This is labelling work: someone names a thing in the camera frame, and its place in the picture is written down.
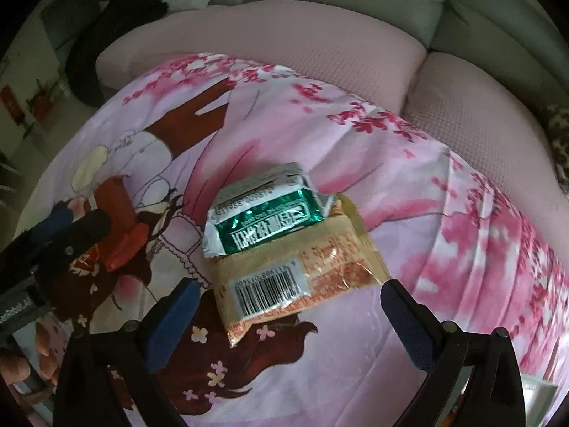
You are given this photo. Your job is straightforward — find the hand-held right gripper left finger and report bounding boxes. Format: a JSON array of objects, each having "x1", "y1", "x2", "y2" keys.
[{"x1": 53, "y1": 277, "x2": 202, "y2": 427}]

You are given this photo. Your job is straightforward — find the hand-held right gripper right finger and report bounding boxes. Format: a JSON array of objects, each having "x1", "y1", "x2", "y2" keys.
[{"x1": 381, "y1": 278, "x2": 527, "y2": 427}]

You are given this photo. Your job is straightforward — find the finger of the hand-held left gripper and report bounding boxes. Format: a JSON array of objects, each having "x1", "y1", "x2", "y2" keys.
[
  {"x1": 27, "y1": 209, "x2": 113, "y2": 285},
  {"x1": 0, "y1": 208, "x2": 75, "y2": 268}
]

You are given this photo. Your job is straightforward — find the small red snack packet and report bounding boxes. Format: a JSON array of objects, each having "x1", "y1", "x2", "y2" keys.
[{"x1": 67, "y1": 225, "x2": 149, "y2": 275}]

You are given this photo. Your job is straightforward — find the beige rice cracker packet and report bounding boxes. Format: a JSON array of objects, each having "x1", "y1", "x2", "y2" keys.
[{"x1": 209, "y1": 193, "x2": 392, "y2": 350}]

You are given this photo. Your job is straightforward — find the green foil snack packet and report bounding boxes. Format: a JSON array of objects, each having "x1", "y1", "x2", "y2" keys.
[{"x1": 203, "y1": 162, "x2": 334, "y2": 259}]

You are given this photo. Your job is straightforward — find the white box with teal rim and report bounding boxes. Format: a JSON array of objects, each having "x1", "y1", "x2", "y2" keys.
[{"x1": 458, "y1": 365, "x2": 562, "y2": 427}]

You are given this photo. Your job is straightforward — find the person's left hand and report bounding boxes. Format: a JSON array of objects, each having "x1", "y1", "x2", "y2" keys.
[{"x1": 0, "y1": 320, "x2": 60, "y2": 388}]

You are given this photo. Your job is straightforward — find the printed pink blanket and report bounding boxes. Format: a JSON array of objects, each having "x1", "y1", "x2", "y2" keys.
[{"x1": 13, "y1": 51, "x2": 569, "y2": 427}]

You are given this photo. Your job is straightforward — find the red floor items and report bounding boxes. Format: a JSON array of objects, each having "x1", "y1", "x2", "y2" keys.
[{"x1": 27, "y1": 80, "x2": 60, "y2": 121}]

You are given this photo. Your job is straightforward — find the red fire extinguisher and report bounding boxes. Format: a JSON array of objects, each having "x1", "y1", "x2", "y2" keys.
[{"x1": 1, "y1": 86, "x2": 21, "y2": 123}]

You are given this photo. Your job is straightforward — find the black clothing pile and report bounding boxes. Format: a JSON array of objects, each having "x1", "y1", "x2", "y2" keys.
[{"x1": 64, "y1": 0, "x2": 179, "y2": 107}]

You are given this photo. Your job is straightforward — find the blue-grey cabinet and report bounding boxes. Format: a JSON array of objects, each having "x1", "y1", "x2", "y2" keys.
[{"x1": 40, "y1": 0, "x2": 101, "y2": 49}]

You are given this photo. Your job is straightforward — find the pink sofa seat cushion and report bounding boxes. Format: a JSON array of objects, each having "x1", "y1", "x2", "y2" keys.
[
  {"x1": 95, "y1": 2, "x2": 430, "y2": 112},
  {"x1": 400, "y1": 51, "x2": 569, "y2": 214}
]

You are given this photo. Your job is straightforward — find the leopard print cushion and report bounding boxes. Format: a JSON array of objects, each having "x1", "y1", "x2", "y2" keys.
[{"x1": 544, "y1": 104, "x2": 569, "y2": 196}]

